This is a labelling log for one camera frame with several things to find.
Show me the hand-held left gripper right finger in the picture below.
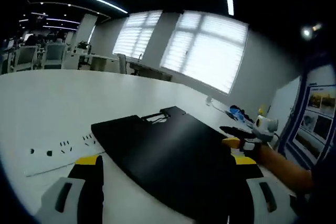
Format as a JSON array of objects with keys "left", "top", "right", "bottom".
[{"left": 227, "top": 155, "right": 299, "bottom": 224}]

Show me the person's dark clothing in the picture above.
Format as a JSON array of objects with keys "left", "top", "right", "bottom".
[{"left": 288, "top": 166, "right": 336, "bottom": 217}]

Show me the large window with blinds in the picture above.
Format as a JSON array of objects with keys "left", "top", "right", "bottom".
[{"left": 160, "top": 11, "right": 249, "bottom": 95}]

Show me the table socket panel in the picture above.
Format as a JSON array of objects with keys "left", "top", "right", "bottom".
[{"left": 25, "top": 133, "right": 106, "bottom": 177}]

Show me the white office chair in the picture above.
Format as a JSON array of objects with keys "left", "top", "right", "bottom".
[
  {"left": 117, "top": 53, "right": 128, "bottom": 74},
  {"left": 44, "top": 42, "right": 68, "bottom": 69},
  {"left": 14, "top": 45, "right": 39, "bottom": 71}
]

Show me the narrow window with blinds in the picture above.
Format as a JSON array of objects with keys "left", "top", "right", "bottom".
[{"left": 112, "top": 10, "right": 163, "bottom": 58}]

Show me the brown low cabinet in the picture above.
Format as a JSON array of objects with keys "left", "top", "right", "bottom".
[{"left": 128, "top": 61, "right": 173, "bottom": 82}]

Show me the white table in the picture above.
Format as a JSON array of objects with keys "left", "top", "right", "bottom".
[{"left": 0, "top": 69, "right": 297, "bottom": 224}]

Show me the blue framed wall poster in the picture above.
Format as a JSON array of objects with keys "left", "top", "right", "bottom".
[{"left": 279, "top": 63, "right": 336, "bottom": 167}]

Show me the blue cloth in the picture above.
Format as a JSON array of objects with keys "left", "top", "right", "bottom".
[{"left": 229, "top": 105, "right": 246, "bottom": 122}]

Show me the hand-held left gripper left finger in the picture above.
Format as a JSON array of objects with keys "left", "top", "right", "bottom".
[{"left": 34, "top": 155, "right": 105, "bottom": 224}]

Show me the black item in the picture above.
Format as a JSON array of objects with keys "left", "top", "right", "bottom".
[{"left": 241, "top": 111, "right": 254, "bottom": 124}]

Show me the black folder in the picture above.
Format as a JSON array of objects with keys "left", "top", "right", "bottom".
[{"left": 90, "top": 105, "right": 238, "bottom": 221}]

